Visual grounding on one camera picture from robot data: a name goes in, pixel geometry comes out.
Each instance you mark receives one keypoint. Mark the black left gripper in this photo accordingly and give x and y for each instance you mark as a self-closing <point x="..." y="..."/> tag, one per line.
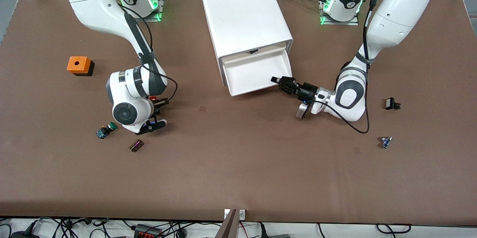
<point x="308" y="91"/>

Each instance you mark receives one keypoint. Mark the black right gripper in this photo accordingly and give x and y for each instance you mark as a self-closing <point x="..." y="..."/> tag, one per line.
<point x="159" y="105"/>

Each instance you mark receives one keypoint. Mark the red push button switch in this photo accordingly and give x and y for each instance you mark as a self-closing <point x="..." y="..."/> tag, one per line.
<point x="152" y="98"/>

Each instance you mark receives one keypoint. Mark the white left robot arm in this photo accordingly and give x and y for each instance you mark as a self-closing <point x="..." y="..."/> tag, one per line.
<point x="398" y="3"/>

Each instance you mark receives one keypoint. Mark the white drawer cabinet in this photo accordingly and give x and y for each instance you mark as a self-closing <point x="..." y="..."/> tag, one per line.
<point x="242" y="6"/>

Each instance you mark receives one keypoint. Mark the small purple component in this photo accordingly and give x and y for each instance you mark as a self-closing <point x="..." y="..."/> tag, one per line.
<point x="136" y="146"/>

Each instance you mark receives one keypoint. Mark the orange box with black base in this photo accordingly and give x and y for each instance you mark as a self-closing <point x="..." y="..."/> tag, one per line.
<point x="78" y="64"/>

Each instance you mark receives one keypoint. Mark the small black component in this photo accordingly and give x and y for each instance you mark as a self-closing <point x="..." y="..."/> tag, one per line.
<point x="390" y="103"/>

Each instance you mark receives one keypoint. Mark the small blue component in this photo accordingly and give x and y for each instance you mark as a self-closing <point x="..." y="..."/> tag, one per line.
<point x="385" y="142"/>

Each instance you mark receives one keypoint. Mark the black power strip red switches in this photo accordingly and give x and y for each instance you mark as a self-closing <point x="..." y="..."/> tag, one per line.
<point x="147" y="231"/>

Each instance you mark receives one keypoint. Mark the black power plug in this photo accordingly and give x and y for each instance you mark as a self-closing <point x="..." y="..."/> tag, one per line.
<point x="263" y="230"/>

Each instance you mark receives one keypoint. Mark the green push button switch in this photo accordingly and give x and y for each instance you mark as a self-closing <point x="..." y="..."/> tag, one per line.
<point x="106" y="130"/>

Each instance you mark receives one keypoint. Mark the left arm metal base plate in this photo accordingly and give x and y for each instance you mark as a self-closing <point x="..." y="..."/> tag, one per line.
<point x="354" y="22"/>

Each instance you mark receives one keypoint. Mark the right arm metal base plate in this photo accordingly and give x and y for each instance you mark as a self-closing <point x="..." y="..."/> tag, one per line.
<point x="161" y="3"/>

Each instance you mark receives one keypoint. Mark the small white metal bracket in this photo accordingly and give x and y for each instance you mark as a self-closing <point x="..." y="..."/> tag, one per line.
<point x="226" y="214"/>
<point x="242" y="214"/>

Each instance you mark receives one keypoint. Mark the grey camera stand post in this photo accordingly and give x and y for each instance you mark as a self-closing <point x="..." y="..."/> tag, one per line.
<point x="227" y="226"/>

